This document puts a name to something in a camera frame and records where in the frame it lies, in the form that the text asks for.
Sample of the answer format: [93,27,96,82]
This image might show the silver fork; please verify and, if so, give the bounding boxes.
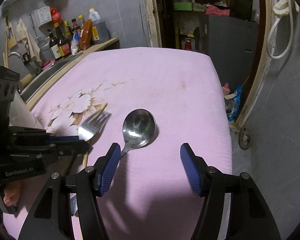
[78,112,111,141]

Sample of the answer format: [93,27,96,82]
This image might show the red cloth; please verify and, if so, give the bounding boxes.
[205,5,230,16]

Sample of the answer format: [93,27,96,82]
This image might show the chrome faucet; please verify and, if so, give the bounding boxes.
[8,51,21,59]

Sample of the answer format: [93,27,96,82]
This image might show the left hand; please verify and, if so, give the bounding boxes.
[4,180,22,206]

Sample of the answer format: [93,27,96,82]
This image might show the cream rubber gloves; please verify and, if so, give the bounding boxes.
[273,0,300,17]

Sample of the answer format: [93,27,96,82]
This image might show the white plastic jug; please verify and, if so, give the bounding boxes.
[88,7,102,42]

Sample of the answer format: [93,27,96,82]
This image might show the small silver spoon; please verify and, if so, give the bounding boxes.
[121,109,157,157]

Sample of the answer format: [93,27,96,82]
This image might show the pink floral tablecloth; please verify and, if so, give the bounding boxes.
[2,46,233,240]

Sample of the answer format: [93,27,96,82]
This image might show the white hose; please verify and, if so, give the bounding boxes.
[265,0,294,60]

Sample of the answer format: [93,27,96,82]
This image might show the dark soy sauce bottle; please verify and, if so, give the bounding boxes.
[54,22,71,57]

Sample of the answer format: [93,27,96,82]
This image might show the dark grey cabinet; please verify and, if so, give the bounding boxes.
[199,14,258,92]

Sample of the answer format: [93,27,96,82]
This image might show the white seasoning packet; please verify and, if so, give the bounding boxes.
[71,31,80,55]

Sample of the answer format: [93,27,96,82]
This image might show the white utensil holder cup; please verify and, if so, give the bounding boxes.
[9,92,43,128]

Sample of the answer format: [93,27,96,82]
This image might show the green box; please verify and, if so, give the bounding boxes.
[173,2,192,11]

